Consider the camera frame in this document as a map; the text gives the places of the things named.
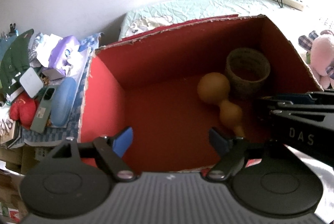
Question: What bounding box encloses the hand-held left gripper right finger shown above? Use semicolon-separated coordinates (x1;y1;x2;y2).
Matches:
207;128;295;181

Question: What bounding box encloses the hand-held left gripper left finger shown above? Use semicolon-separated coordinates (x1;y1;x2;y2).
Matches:
44;127;137;182

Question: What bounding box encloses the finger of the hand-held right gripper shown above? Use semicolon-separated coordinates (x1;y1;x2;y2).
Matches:
256;92;334;113

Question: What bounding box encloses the clear tape roll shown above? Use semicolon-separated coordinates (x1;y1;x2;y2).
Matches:
225;48;271;96

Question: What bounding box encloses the red cardboard box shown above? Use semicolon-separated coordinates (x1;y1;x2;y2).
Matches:
78;14;324;175

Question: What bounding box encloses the yellow gourd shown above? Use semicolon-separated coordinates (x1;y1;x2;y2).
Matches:
197;72;246;138

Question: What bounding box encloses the pink plush rabbit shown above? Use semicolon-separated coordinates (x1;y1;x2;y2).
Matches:
298;29;334;90

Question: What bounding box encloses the blue glasses case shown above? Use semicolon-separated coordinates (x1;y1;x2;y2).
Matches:
50;77;78;127

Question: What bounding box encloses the blue patterned cloth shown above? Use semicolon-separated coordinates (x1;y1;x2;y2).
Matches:
23;33;103;148

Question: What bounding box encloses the red plush item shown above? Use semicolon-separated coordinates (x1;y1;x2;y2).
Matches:
9;99;37;128

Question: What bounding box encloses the brown cardboard box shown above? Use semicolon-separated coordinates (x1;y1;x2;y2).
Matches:
0;146;45;184

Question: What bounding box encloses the purple tissue pack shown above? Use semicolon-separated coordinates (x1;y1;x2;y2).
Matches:
48;35;80;76

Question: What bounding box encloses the small white box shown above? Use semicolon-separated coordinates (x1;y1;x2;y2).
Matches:
20;67;44;97

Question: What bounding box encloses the white patterned cloth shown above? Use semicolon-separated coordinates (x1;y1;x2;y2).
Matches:
0;117;15;145

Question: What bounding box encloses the green cloth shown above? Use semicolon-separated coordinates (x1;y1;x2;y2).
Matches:
0;29;35;89

